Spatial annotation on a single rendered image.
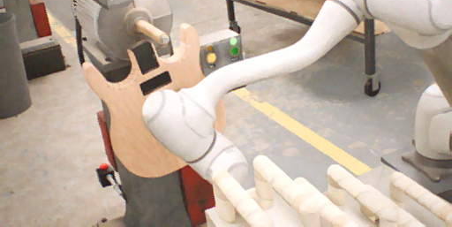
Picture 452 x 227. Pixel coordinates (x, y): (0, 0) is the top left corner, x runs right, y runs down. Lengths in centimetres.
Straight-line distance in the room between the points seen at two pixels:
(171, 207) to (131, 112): 80
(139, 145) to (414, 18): 82
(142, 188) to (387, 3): 128
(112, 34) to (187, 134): 66
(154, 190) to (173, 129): 105
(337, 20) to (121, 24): 72
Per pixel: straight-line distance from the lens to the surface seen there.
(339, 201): 120
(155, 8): 184
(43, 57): 526
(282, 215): 109
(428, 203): 122
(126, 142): 162
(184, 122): 122
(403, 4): 129
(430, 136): 186
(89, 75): 153
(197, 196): 233
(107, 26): 180
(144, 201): 226
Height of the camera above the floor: 176
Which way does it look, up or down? 25 degrees down
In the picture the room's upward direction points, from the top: 8 degrees counter-clockwise
